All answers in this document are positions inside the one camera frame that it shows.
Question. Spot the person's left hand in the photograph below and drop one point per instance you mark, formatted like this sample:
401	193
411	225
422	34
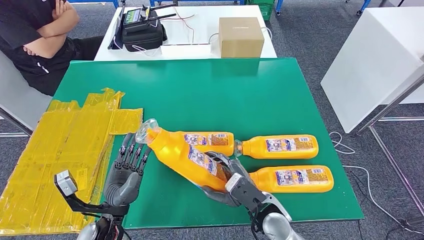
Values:
30	52

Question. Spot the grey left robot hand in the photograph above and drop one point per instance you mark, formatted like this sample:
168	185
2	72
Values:
124	185

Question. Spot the person's right hand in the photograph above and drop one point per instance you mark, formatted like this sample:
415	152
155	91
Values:
60	8

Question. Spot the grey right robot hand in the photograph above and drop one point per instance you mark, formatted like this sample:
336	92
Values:
240	165

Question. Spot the orange bottle clear cap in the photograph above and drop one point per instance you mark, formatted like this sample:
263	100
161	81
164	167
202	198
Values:
225	149
258	149
298	187
172	152

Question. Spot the person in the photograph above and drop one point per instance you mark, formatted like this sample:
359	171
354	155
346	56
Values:
16	30

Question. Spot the pale grey side table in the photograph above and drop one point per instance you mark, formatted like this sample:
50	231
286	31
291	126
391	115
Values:
20	99

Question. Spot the black remote controller with antennas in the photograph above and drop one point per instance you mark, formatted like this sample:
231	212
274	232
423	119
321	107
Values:
134	16

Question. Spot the black carry bag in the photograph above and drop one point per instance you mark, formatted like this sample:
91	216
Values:
142	36

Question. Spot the brown cardboard box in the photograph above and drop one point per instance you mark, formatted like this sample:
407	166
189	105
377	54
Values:
240	39

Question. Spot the green plastic crate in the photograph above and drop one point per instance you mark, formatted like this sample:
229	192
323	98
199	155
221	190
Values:
265	10

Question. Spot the white table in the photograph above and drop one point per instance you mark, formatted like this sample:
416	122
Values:
371	66

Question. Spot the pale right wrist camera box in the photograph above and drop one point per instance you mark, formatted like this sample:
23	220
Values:
234	182

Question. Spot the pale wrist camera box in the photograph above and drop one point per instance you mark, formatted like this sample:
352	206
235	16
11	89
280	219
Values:
65	182
234	182

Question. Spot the blue metal frame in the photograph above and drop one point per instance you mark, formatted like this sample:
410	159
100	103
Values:
279	8
198	1
92	1

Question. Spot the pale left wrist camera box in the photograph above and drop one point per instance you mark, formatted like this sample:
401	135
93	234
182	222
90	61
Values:
65	182

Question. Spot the silver metal table frame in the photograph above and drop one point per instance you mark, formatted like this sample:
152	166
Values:
391	106

